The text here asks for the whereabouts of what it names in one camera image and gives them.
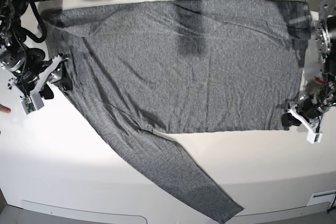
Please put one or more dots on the person's fingertip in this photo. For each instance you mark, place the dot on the person's fingertip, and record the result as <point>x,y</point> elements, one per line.
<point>5,109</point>

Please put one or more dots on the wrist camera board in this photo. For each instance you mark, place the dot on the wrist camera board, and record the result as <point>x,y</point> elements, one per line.
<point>32,103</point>
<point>314,137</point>

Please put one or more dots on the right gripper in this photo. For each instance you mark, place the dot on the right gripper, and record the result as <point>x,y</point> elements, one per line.
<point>30,69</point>

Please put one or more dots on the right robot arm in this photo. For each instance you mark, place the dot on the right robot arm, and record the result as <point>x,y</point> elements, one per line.
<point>13,36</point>

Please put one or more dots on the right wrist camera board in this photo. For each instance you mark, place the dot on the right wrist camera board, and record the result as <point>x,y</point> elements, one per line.
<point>32,103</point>

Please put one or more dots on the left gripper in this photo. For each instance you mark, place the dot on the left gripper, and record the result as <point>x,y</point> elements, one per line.
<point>308,110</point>

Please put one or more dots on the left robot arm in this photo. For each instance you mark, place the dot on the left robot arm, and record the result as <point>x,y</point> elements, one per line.
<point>325,39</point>

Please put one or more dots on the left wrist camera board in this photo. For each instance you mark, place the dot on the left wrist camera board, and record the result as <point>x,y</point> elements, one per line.
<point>314,137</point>

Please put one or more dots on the grey long-sleeve T-shirt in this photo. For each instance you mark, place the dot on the grey long-sleeve T-shirt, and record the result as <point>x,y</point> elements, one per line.
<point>187,66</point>

